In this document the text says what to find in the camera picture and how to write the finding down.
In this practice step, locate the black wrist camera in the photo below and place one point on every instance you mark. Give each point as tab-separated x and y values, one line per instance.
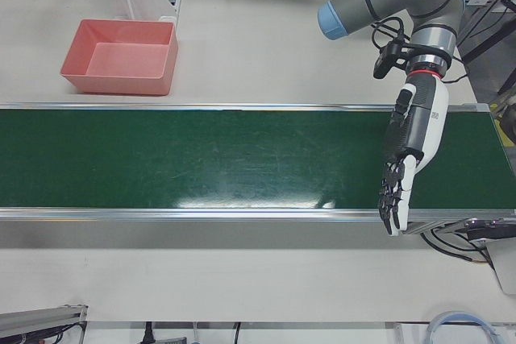
387	60

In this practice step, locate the green conveyor belt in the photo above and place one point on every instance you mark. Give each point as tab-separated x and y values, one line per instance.
201	158

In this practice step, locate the silver laptop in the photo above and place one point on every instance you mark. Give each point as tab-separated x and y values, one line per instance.
506	265

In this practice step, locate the white metal bracket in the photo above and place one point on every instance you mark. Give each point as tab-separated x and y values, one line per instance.
174	2

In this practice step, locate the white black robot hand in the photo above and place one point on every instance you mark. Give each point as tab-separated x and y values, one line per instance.
423	126

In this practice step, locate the grey aluminium profile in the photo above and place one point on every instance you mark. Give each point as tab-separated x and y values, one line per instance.
40	320

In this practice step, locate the pink plastic box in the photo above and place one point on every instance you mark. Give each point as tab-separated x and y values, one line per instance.
121	60

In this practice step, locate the black plug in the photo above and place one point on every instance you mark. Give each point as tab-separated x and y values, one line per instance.
149	334

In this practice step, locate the black mini computer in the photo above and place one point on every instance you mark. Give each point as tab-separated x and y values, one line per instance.
485	226

